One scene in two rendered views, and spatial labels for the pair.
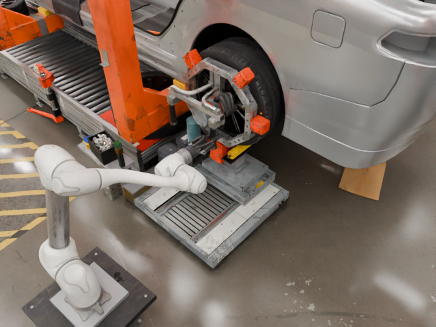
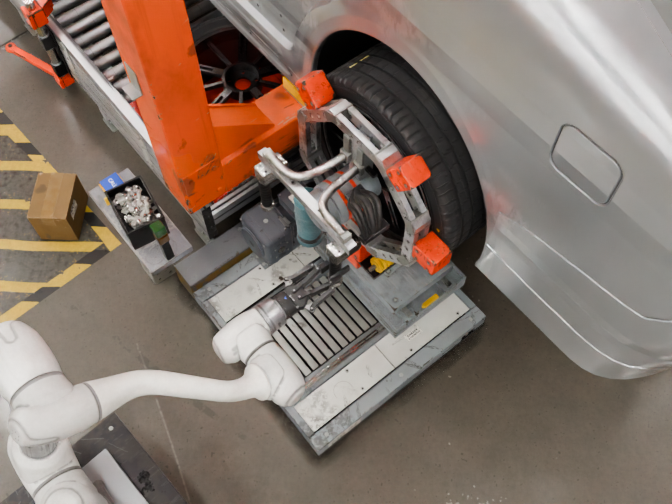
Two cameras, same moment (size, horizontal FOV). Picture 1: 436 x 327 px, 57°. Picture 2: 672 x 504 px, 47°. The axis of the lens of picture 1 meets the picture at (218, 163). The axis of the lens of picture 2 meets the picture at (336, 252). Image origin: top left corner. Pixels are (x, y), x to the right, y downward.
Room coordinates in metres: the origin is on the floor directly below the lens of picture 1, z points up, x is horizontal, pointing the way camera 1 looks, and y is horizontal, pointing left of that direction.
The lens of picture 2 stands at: (0.76, -0.11, 2.80)
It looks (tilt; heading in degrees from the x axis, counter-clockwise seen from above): 62 degrees down; 8
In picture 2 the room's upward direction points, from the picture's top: straight up
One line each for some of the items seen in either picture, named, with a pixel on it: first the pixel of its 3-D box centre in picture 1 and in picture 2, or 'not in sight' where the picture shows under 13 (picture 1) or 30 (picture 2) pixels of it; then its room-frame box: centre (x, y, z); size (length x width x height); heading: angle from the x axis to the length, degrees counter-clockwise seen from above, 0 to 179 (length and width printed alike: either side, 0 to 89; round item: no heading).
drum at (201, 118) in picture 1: (211, 109); (342, 196); (2.00, 0.04, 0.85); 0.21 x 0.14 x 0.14; 137
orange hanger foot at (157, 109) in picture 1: (168, 93); (269, 110); (2.41, 0.35, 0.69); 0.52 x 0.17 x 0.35; 137
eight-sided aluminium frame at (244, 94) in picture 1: (218, 104); (360, 183); (2.05, -0.01, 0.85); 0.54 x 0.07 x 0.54; 47
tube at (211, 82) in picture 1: (192, 81); (306, 148); (2.03, 0.15, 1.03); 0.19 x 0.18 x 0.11; 137
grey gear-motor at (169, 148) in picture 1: (185, 156); (297, 221); (2.23, 0.24, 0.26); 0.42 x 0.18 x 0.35; 137
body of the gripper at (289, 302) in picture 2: (193, 150); (292, 299); (1.64, 0.13, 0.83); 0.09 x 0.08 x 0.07; 137
